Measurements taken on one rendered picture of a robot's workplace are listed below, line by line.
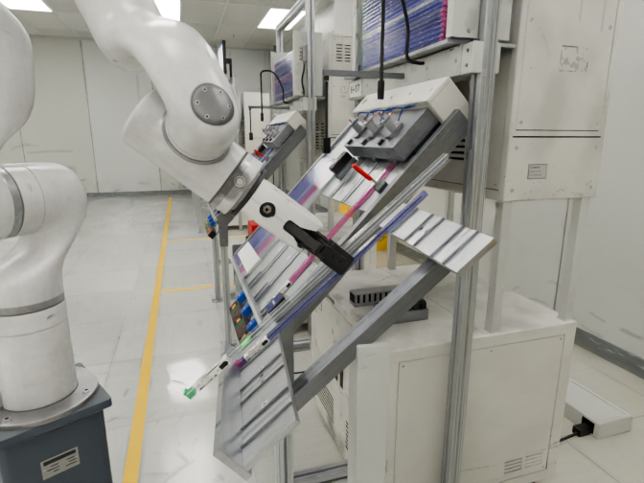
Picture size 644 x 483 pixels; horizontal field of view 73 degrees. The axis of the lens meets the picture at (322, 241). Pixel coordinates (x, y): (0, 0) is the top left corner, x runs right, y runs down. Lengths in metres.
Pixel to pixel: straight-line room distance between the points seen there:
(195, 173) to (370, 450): 0.60
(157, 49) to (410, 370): 1.00
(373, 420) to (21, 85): 0.79
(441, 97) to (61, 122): 9.21
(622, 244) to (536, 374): 1.32
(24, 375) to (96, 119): 9.09
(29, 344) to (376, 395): 0.59
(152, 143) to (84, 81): 9.40
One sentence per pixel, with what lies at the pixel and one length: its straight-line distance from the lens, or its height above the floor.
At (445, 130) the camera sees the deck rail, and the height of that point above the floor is 1.18.
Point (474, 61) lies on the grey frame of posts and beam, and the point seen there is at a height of 1.33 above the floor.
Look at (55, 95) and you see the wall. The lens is 10.02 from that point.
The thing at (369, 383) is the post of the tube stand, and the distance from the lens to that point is 0.82.
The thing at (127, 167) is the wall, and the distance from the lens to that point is 9.82.
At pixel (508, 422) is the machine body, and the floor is 0.31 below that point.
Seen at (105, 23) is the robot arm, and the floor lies 1.29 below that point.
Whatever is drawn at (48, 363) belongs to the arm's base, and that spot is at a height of 0.79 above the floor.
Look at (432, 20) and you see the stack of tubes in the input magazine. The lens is 1.23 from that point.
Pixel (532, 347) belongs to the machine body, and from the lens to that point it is 1.48.
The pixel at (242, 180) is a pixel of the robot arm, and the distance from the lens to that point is 0.54.
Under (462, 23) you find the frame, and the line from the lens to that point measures 1.15.
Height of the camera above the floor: 1.16
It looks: 13 degrees down
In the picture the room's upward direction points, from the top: straight up
